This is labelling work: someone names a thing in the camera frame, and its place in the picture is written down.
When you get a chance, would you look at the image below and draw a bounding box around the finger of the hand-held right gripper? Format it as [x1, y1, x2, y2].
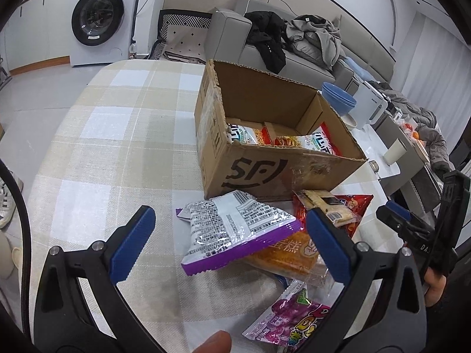
[376, 202, 438, 265]

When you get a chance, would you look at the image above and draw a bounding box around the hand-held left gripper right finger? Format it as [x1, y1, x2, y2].
[306, 208, 427, 353]

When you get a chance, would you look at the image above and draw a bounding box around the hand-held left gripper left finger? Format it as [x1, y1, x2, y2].
[33, 206, 162, 353]

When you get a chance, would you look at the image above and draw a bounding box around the orange cake packet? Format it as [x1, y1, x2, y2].
[239, 230, 330, 289]

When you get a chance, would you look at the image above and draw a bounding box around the red cookie packet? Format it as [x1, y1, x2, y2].
[292, 190, 374, 238]

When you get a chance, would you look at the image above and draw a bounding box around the beige cracker packet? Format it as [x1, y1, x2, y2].
[298, 189, 357, 227]

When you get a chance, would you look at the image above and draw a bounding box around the pink candy packet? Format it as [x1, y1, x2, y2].
[242, 281, 334, 353]

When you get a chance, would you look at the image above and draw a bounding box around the purple white snack packet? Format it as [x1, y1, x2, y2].
[176, 190, 302, 276]

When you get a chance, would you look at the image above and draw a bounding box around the brown cardboard box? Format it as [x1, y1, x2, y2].
[194, 59, 369, 202]

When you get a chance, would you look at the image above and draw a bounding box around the person's right hand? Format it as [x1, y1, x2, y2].
[422, 265, 448, 307]

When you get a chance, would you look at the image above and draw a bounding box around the person's left hand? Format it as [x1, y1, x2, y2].
[190, 330, 232, 353]

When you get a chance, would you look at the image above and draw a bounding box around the white cup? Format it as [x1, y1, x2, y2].
[384, 140, 407, 166]

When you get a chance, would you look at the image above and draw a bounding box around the grey coat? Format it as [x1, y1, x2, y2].
[379, 81, 450, 170]

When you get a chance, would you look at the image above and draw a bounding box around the red white noodle packet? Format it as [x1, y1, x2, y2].
[225, 122, 271, 146]
[274, 122, 343, 157]

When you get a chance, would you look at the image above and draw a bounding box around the white electric kettle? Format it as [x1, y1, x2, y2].
[355, 81, 389, 130]

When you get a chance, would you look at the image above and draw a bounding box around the blue bowl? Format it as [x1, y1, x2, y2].
[322, 82, 357, 107]
[326, 96, 357, 116]

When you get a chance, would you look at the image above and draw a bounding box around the white sneaker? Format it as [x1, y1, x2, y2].
[0, 171, 24, 229]

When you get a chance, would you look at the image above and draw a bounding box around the light blue cloth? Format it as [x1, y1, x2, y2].
[344, 57, 365, 81]

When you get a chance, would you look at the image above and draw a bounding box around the grey jacket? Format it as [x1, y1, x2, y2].
[283, 15, 344, 70]

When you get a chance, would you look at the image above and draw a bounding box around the white washing machine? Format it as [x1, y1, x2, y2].
[70, 0, 146, 67]

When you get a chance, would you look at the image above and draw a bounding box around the black white patterned cushion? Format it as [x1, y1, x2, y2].
[152, 10, 214, 65]

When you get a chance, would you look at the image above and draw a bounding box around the black jacket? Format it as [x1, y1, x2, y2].
[244, 11, 288, 74]

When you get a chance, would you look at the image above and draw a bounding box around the grey sofa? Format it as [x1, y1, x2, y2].
[204, 0, 394, 92]

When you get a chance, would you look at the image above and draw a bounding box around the white kitchen base cabinet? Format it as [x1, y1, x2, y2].
[0, 0, 72, 74]

